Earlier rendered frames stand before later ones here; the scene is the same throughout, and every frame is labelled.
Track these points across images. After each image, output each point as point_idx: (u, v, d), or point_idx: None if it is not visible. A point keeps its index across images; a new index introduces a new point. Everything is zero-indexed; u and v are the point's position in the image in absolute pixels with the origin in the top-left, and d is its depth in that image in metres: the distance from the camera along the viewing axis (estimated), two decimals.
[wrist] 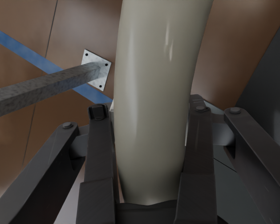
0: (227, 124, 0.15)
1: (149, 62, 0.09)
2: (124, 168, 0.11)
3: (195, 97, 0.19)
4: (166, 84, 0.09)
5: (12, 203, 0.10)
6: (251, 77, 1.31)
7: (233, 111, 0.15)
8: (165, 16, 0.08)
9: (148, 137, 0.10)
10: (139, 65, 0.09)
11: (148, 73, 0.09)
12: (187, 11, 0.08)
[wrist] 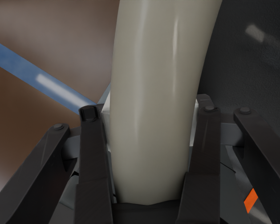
0: (237, 124, 0.15)
1: (149, 77, 0.08)
2: (122, 191, 0.10)
3: (202, 97, 0.19)
4: (168, 101, 0.08)
5: (6, 205, 0.10)
6: None
7: (243, 111, 0.15)
8: (168, 26, 0.07)
9: (148, 159, 0.09)
10: (137, 81, 0.08)
11: (148, 89, 0.08)
12: (191, 21, 0.07)
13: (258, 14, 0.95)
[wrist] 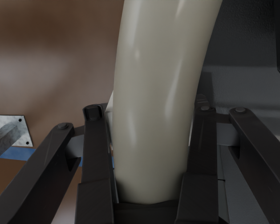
0: (232, 124, 0.15)
1: None
2: None
3: (199, 97, 0.19)
4: None
5: (9, 204, 0.10)
6: None
7: (238, 111, 0.15)
8: None
9: None
10: None
11: None
12: None
13: None
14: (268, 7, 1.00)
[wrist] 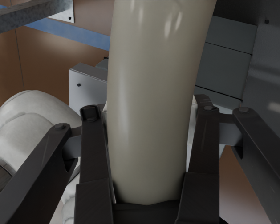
0: (236, 124, 0.15)
1: None
2: None
3: (201, 97, 0.19)
4: None
5: (6, 205, 0.10)
6: None
7: (241, 111, 0.15)
8: None
9: None
10: None
11: None
12: None
13: None
14: None
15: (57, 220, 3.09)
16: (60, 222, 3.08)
